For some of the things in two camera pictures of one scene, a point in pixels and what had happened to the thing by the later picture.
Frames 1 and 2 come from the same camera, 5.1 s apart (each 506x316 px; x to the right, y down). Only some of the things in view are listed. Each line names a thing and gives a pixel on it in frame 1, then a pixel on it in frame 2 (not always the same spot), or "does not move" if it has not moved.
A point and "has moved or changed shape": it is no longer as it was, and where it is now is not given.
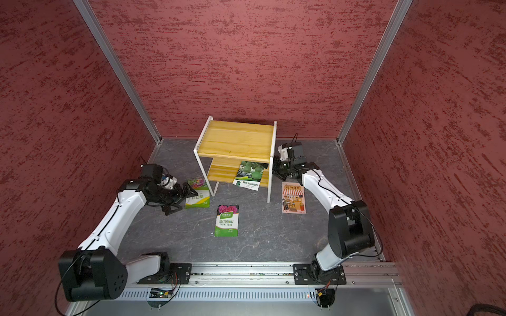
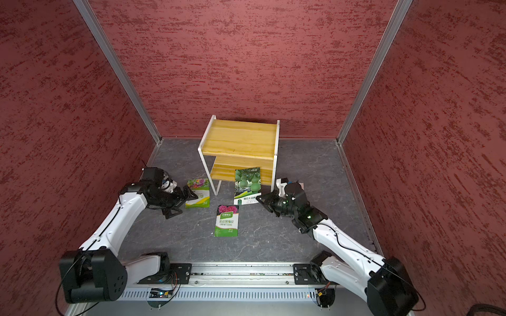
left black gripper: x=178 y=197 does not move
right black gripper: x=275 y=168 -> x=271 y=198
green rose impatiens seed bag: x=227 y=221 does not move
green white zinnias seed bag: x=202 y=200 does not move
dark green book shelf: x=249 y=174 has moved or changed shape
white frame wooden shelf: x=222 y=145 does not move
